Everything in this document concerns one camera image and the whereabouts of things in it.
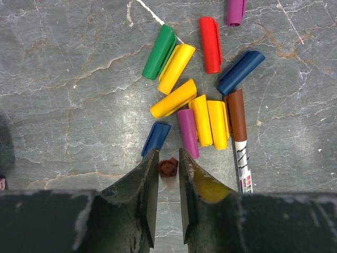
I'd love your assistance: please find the purple pen cap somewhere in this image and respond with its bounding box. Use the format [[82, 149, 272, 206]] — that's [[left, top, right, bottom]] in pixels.
[[227, 0, 246, 26]]

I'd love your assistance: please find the yellow pen cap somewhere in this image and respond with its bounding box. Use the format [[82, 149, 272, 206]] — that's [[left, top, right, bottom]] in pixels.
[[158, 44, 195, 95]]

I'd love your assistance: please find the red pen cap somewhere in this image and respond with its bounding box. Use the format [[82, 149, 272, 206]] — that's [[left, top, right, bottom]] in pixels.
[[199, 16, 222, 74]]

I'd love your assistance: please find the brown pen cap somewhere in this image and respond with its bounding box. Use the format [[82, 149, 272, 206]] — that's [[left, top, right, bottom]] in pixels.
[[158, 157, 179, 190]]

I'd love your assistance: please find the green pen cap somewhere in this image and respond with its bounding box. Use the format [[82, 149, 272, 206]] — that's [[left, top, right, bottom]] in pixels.
[[142, 24, 177, 80]]

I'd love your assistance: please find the brown cap marker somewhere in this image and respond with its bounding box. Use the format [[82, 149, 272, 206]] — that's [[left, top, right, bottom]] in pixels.
[[225, 89, 253, 193]]

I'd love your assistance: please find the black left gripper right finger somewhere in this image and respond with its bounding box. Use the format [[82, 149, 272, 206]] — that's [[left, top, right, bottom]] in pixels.
[[179, 148, 336, 252]]

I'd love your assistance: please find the blue pen cap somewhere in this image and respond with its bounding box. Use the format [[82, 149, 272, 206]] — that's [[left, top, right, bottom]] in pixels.
[[216, 51, 265, 96]]

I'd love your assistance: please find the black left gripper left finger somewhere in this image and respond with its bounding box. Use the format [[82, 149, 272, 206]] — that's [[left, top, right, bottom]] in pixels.
[[1, 149, 159, 252]]

